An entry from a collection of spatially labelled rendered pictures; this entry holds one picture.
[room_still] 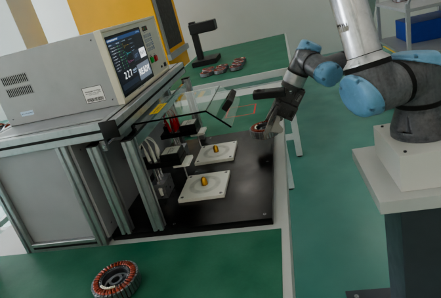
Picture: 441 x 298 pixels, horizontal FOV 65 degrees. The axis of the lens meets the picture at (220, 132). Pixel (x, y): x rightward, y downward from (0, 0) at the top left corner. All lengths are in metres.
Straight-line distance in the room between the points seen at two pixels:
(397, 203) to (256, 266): 0.40
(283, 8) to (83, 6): 3.19
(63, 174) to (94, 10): 4.08
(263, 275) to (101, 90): 0.64
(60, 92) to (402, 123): 0.95
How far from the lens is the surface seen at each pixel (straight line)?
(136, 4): 4.75
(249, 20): 6.31
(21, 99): 1.17
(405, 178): 1.02
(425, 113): 1.04
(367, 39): 0.93
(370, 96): 0.90
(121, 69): 1.03
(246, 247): 0.90
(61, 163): 1.00
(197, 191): 1.11
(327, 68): 1.09
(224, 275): 0.85
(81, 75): 1.03
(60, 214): 1.12
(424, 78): 1.00
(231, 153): 1.30
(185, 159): 1.11
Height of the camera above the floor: 1.32
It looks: 21 degrees down
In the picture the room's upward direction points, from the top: 15 degrees counter-clockwise
